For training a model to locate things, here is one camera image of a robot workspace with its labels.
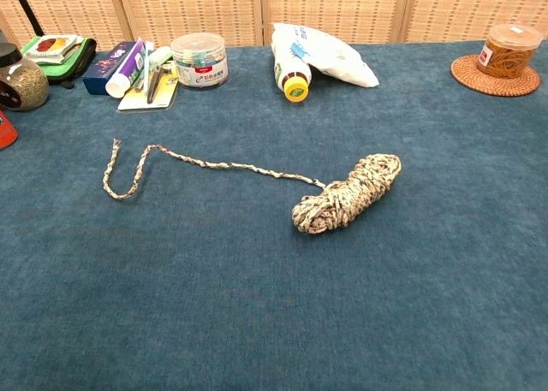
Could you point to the white plastic food bag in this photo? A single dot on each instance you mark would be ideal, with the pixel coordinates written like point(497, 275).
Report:
point(334, 53)

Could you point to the black tripod stand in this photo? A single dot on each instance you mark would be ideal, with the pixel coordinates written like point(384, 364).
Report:
point(25, 8)

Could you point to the bamboo folding screen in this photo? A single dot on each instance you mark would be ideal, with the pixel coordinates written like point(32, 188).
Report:
point(192, 6)

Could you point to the white purple toothpaste tube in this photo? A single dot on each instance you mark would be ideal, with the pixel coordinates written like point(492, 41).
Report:
point(126, 72)

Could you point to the blue table cloth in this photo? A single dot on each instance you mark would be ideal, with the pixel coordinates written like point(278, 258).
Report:
point(257, 301)

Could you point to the red yellow snack packet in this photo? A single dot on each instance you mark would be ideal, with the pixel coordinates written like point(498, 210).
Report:
point(51, 46)

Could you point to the glass spice jar black lid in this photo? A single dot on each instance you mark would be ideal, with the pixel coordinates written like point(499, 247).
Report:
point(25, 87)

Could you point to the round woven rattan coaster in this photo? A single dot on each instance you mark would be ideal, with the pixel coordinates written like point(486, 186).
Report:
point(466, 78)

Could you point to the razor on yellow card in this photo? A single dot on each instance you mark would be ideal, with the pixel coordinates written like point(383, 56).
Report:
point(162, 96)

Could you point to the orange drink can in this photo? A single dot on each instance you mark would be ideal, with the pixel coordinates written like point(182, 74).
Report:
point(6, 134)

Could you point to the teal toothbrush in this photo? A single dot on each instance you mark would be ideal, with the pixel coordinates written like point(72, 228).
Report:
point(160, 56)

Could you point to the dark blue toothpaste box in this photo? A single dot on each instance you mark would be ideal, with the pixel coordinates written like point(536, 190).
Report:
point(96, 72)

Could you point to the white bottle yellow cap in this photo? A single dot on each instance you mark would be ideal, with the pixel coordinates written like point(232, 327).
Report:
point(291, 72)

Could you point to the green zip pouch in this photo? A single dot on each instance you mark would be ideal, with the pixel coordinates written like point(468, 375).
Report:
point(81, 61)

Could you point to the clear tub of binder clips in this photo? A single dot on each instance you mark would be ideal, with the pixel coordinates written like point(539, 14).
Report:
point(199, 61)

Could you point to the clear jar of rubber bands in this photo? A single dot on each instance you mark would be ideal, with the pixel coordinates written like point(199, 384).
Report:
point(509, 53)

